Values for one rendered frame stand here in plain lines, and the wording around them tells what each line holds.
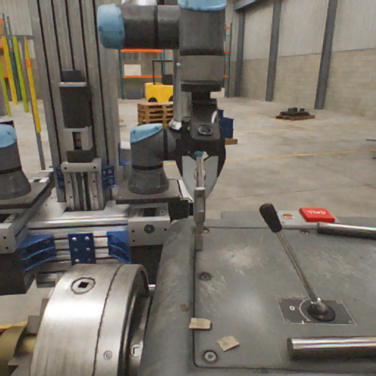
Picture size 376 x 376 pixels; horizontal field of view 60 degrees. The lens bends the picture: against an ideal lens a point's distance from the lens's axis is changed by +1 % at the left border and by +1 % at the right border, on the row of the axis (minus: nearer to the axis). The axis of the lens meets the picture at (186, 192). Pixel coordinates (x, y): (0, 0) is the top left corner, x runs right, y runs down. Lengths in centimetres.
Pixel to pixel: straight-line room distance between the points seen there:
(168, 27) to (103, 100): 70
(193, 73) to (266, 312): 38
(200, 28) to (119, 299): 44
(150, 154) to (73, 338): 73
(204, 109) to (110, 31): 23
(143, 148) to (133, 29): 54
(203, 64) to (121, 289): 38
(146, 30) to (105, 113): 68
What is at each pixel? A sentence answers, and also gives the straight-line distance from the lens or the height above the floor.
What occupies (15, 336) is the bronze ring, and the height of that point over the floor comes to 112.
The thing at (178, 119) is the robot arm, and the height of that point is 142.
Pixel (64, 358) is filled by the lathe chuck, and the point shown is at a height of 119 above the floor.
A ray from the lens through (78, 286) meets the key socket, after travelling 58.
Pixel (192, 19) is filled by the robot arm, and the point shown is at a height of 164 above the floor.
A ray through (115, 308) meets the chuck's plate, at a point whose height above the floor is 123.
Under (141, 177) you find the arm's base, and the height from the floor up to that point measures 122.
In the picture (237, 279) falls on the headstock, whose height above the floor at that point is 125.
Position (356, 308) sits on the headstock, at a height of 126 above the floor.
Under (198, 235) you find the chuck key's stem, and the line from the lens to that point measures 60.
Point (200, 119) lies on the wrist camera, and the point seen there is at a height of 149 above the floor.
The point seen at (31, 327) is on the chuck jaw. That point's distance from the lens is 71.
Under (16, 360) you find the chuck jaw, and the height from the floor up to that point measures 111.
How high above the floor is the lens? 156
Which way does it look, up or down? 20 degrees down
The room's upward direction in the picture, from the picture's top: straight up
